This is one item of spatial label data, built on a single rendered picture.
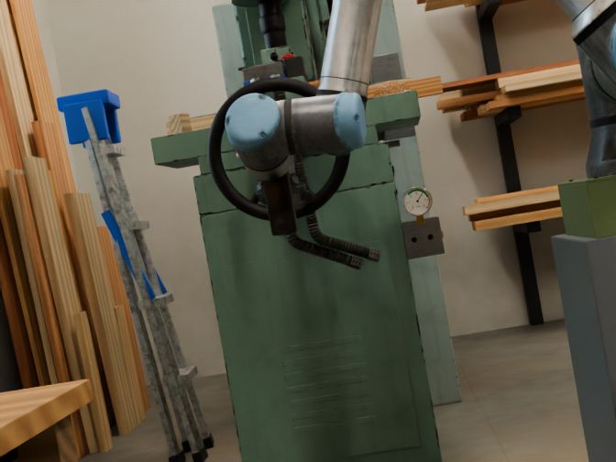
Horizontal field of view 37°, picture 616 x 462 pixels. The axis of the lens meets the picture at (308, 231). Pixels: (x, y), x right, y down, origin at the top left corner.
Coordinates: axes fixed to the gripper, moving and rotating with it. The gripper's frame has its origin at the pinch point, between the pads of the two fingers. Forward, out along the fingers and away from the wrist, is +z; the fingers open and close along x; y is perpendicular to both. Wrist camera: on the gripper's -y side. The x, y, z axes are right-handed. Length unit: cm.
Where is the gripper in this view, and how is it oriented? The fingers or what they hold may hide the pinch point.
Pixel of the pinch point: (289, 207)
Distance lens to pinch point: 178.8
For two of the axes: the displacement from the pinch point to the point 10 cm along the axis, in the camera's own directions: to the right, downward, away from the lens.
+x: -9.8, 1.7, 0.9
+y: -1.3, -9.3, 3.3
